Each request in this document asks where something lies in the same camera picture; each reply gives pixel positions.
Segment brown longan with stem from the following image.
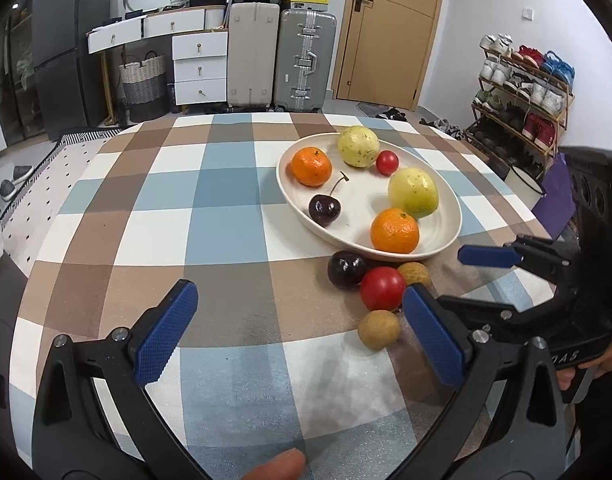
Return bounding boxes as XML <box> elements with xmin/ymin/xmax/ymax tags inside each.
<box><xmin>357</xmin><ymin>310</ymin><xmax>400</xmax><ymax>351</ymax></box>

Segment red cherry tomato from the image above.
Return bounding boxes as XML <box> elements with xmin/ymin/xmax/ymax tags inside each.
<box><xmin>360</xmin><ymin>266</ymin><xmax>407</xmax><ymax>311</ymax></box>
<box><xmin>375</xmin><ymin>150</ymin><xmax>399</xmax><ymax>177</ymax></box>

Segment green-yellow passion fruit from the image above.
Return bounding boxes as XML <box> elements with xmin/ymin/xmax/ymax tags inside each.
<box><xmin>387</xmin><ymin>168</ymin><xmax>439</xmax><ymax>219</ymax></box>

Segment large orange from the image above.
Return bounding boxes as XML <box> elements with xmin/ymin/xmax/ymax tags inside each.
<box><xmin>370</xmin><ymin>208</ymin><xmax>420</xmax><ymax>254</ymax></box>

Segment pale yellow spotted fruit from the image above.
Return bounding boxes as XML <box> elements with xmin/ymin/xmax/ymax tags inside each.
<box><xmin>337</xmin><ymin>126</ymin><xmax>379</xmax><ymax>169</ymax></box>

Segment dark cherry with stem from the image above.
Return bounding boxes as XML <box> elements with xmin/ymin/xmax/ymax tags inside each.
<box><xmin>308</xmin><ymin>172</ymin><xmax>349</xmax><ymax>226</ymax></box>

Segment small mandarin orange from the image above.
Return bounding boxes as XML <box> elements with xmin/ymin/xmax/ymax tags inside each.
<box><xmin>289</xmin><ymin>146</ymin><xmax>332</xmax><ymax>188</ymax></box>

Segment person's right hand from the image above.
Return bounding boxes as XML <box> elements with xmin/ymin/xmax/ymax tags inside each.
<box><xmin>556</xmin><ymin>344</ymin><xmax>612</xmax><ymax>391</ymax></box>

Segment person's left hand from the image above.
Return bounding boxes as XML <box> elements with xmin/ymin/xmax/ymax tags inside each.
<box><xmin>242</xmin><ymin>448</ymin><xmax>306</xmax><ymax>480</ymax></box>

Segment purple bag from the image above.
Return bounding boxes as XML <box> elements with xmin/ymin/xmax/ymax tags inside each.
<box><xmin>533</xmin><ymin>153</ymin><xmax>575</xmax><ymax>238</ymax></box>

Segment shoe rack with shoes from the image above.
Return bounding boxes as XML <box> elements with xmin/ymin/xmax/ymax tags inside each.
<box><xmin>464</xmin><ymin>34</ymin><xmax>576</xmax><ymax>181</ymax></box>

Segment shoes on floor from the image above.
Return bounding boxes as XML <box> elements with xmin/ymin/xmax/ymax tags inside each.
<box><xmin>375</xmin><ymin>107</ymin><xmax>466</xmax><ymax>140</ymax></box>

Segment cream round plate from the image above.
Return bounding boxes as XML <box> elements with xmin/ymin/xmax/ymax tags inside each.
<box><xmin>275</xmin><ymin>132</ymin><xmax>462</xmax><ymax>262</ymax></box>

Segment checkered tablecloth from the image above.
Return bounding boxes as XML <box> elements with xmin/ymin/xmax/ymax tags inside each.
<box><xmin>7</xmin><ymin>112</ymin><xmax>583</xmax><ymax>480</ymax></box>

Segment grey slippers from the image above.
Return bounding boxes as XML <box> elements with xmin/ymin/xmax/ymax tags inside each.
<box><xmin>0</xmin><ymin>165</ymin><xmax>34</xmax><ymax>202</ymax></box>

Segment wooden door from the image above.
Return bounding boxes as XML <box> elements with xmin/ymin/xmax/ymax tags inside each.
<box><xmin>333</xmin><ymin>0</ymin><xmax>441</xmax><ymax>110</ymax></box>

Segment silver suitcase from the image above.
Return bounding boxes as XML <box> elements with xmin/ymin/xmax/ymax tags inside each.
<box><xmin>273</xmin><ymin>9</ymin><xmax>337</xmax><ymax>112</ymax></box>

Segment woven laundry basket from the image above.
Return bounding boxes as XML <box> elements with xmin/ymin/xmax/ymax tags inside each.
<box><xmin>119</xmin><ymin>50</ymin><xmax>169</xmax><ymax>122</ymax></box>

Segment beige suitcase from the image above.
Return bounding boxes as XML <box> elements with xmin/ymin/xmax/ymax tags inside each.
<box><xmin>227</xmin><ymin>2</ymin><xmax>280</xmax><ymax>108</ymax></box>

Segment white drawer desk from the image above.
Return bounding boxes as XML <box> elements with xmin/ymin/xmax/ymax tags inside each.
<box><xmin>88</xmin><ymin>6</ymin><xmax>229</xmax><ymax>106</ymax></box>

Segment black refrigerator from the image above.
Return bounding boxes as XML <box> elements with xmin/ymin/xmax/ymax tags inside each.
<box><xmin>31</xmin><ymin>0</ymin><xmax>110</xmax><ymax>141</ymax></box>

